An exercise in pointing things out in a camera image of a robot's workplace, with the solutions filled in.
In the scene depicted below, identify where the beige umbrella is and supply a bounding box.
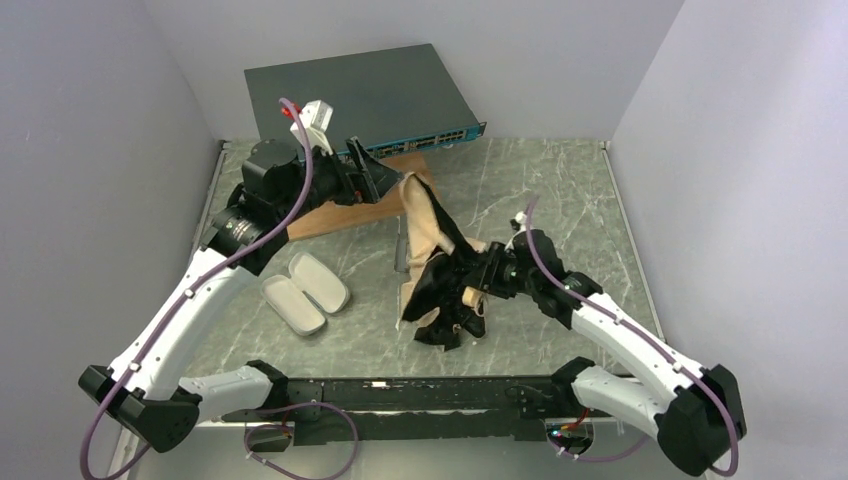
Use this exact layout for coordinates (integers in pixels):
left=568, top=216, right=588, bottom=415
left=399, top=174, right=486, bottom=352

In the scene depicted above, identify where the beige umbrella case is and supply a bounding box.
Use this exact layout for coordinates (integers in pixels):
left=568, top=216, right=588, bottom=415
left=260, top=252, right=351, bottom=336

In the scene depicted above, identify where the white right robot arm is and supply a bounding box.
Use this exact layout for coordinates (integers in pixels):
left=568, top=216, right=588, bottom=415
left=464, top=229, right=747, bottom=478

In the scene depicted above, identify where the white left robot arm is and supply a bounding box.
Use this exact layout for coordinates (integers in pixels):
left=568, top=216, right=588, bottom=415
left=79, top=138, right=404, bottom=453

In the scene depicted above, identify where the wooden base board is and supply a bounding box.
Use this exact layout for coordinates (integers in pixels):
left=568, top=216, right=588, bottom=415
left=287, top=153, right=433, bottom=242

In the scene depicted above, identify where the grey plastic bracket piece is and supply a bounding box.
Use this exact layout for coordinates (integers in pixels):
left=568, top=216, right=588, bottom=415
left=394, top=238, right=408, bottom=273

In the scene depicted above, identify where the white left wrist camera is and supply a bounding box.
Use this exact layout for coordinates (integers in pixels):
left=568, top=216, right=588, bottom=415
left=290, top=100, right=334, bottom=155

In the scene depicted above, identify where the grey network switch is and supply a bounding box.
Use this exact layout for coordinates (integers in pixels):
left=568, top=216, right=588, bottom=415
left=244, top=44, right=486, bottom=159

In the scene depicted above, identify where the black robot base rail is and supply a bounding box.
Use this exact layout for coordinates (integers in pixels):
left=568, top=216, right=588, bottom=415
left=223, top=375, right=593, bottom=446

